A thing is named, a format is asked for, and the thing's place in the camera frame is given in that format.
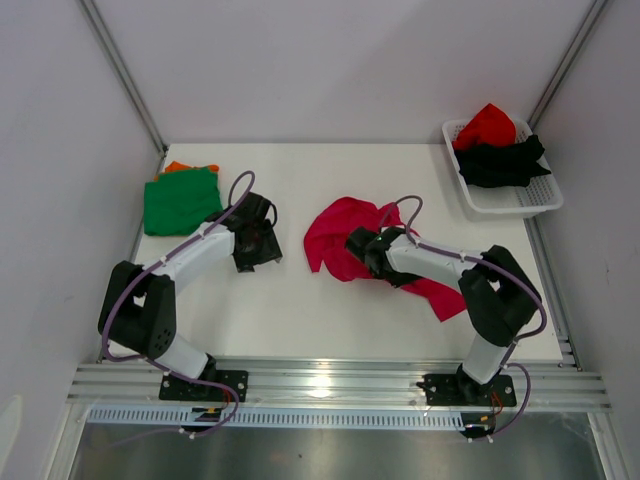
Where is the pink t shirt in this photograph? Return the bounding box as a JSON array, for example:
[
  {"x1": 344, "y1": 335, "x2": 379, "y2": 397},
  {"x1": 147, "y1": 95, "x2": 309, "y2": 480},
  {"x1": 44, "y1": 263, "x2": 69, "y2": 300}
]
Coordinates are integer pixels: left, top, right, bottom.
[{"x1": 303, "y1": 197, "x2": 466, "y2": 322}]

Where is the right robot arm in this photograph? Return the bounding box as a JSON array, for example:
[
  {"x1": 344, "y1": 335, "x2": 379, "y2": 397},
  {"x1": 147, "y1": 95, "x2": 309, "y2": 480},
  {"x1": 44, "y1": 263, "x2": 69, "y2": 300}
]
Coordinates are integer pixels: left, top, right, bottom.
[{"x1": 346, "y1": 227, "x2": 546, "y2": 404}]

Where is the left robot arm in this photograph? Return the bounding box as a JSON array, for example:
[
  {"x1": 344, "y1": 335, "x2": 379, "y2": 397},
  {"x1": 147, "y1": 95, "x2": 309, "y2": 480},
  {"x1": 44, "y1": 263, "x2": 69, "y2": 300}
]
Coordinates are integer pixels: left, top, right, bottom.
[{"x1": 98, "y1": 192, "x2": 283, "y2": 400}]

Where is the green folded t shirt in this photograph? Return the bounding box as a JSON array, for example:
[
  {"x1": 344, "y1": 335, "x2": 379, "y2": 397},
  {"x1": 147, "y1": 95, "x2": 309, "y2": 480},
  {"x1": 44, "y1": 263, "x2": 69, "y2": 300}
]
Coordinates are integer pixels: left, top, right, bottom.
[{"x1": 143, "y1": 169, "x2": 223, "y2": 237}]

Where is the orange folded t shirt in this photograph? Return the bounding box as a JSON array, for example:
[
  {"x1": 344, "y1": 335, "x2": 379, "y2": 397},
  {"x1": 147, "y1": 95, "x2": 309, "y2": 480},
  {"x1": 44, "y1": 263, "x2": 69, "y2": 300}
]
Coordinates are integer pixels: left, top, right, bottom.
[{"x1": 154, "y1": 161, "x2": 220, "y2": 181}]

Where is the black t shirt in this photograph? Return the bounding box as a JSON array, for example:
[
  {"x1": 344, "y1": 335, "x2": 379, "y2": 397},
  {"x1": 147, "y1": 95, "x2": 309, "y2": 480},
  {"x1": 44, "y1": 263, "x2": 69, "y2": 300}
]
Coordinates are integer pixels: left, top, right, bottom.
[{"x1": 454, "y1": 135, "x2": 551, "y2": 188}]

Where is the red t shirt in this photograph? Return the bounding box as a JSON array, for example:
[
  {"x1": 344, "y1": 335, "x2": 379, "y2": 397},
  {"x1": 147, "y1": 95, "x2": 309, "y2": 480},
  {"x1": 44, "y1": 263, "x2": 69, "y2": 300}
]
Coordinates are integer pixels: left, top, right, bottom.
[{"x1": 453, "y1": 103, "x2": 517, "y2": 151}]

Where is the white plastic basket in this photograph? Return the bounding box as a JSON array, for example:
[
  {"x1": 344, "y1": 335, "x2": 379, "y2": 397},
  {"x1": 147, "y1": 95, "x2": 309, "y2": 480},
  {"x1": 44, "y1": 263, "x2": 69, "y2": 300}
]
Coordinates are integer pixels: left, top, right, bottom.
[{"x1": 441, "y1": 115, "x2": 565, "y2": 222}]

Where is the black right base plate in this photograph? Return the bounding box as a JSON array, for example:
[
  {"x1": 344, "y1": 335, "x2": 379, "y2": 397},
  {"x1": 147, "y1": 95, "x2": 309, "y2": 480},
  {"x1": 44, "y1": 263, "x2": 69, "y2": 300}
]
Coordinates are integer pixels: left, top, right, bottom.
[{"x1": 415, "y1": 373, "x2": 517, "y2": 407}]

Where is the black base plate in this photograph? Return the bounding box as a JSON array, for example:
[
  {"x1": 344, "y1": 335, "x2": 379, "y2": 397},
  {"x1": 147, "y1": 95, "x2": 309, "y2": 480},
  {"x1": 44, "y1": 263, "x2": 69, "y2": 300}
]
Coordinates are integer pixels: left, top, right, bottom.
[
  {"x1": 415, "y1": 373, "x2": 517, "y2": 407},
  {"x1": 159, "y1": 370, "x2": 249, "y2": 402}
]

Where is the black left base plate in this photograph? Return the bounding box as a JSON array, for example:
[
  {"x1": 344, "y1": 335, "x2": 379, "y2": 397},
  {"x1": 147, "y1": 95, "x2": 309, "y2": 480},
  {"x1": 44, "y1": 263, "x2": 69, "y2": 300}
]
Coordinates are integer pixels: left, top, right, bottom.
[{"x1": 159, "y1": 370, "x2": 249, "y2": 402}]

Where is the white slotted cable duct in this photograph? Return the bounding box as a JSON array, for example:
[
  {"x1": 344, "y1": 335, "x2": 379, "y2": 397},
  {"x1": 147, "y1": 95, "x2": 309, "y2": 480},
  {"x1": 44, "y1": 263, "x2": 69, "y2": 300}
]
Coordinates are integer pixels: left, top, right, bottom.
[{"x1": 87, "y1": 405, "x2": 465, "y2": 431}]

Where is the aluminium front rail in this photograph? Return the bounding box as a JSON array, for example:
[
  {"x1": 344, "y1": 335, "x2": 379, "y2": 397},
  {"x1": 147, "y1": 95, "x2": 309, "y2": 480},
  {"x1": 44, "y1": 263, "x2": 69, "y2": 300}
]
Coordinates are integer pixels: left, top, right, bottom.
[{"x1": 67, "y1": 357, "x2": 612, "y2": 413}]

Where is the right aluminium corner post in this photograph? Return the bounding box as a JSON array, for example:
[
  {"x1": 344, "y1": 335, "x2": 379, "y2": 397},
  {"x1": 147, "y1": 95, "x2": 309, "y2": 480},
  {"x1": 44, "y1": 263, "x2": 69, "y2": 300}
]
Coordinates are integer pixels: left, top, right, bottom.
[{"x1": 527, "y1": 0, "x2": 613, "y2": 130}]

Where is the aluminium corner post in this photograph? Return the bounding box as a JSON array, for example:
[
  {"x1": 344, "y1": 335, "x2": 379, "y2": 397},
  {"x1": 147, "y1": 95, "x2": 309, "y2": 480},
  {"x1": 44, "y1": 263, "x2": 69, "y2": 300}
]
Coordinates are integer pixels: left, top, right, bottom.
[
  {"x1": 527, "y1": 0, "x2": 613, "y2": 130},
  {"x1": 76, "y1": 0, "x2": 168, "y2": 157}
]

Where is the left aluminium corner post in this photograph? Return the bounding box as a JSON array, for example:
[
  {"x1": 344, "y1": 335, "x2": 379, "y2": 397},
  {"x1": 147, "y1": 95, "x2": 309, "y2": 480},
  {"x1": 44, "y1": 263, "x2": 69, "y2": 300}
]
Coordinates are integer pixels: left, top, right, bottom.
[{"x1": 76, "y1": 0, "x2": 168, "y2": 157}]

